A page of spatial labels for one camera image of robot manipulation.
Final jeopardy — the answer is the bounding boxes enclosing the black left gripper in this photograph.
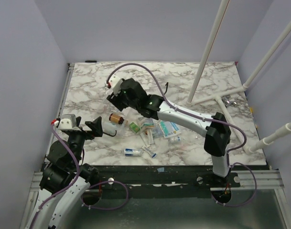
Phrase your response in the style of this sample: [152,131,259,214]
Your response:
[69,116,103,167]

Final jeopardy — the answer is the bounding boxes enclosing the white plastic bottle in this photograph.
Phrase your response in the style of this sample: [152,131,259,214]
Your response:
[102,122,117,135]

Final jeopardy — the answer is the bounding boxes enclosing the clear plastic medicine box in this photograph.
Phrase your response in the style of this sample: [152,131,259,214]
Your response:
[97,89,138,138]

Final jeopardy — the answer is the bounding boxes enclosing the amber bottle orange cap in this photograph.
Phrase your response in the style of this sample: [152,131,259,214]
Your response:
[108,113,125,125]

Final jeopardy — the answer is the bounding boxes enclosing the small green medicine carton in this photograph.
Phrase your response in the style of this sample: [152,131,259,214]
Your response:
[129,122,140,133]

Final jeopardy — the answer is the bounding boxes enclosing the grey zip bag green header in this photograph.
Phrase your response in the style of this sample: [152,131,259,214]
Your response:
[151,123,164,139]

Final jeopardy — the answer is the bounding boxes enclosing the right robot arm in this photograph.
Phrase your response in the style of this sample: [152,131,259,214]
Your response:
[107,77,231,187]

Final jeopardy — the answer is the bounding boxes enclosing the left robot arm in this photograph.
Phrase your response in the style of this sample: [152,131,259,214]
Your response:
[25,114,103,229]

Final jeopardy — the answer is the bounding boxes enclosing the white gauze roll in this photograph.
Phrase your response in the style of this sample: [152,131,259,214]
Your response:
[123,148,143,156]

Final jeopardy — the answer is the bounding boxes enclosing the white paper sachets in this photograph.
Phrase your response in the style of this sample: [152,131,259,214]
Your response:
[140,130,156,150]

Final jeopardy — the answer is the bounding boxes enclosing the blue white gauze dressing pack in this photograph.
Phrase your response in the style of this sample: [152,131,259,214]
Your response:
[159,121,182,139]

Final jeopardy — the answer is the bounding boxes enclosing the small blue white tube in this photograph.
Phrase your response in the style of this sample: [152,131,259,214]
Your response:
[142,146,157,158]

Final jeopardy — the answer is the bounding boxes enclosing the metal clamp on pipe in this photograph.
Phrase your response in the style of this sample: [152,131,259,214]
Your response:
[222,95,237,107]

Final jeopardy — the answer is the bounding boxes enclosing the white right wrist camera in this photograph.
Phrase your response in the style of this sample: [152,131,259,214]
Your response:
[108,75,124,95]

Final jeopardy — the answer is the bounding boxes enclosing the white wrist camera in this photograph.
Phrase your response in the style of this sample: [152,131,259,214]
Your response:
[108,75,124,95]
[54,114,77,130]

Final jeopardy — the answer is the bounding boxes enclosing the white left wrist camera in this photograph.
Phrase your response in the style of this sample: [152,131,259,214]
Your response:
[54,114,77,130]

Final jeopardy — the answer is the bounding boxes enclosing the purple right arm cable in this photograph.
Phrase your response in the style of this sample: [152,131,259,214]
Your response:
[107,62,258,207]

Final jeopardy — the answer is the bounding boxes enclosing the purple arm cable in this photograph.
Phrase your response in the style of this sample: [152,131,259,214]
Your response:
[107,62,258,207]
[28,119,129,229]

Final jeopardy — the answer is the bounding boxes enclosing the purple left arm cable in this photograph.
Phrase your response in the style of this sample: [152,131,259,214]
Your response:
[28,119,129,229]

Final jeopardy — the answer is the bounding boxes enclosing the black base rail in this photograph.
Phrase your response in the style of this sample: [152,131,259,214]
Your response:
[80,164,247,200]

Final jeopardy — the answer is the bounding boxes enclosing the white pvc pipe frame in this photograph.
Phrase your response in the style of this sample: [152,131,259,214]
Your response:
[188,0,291,155]

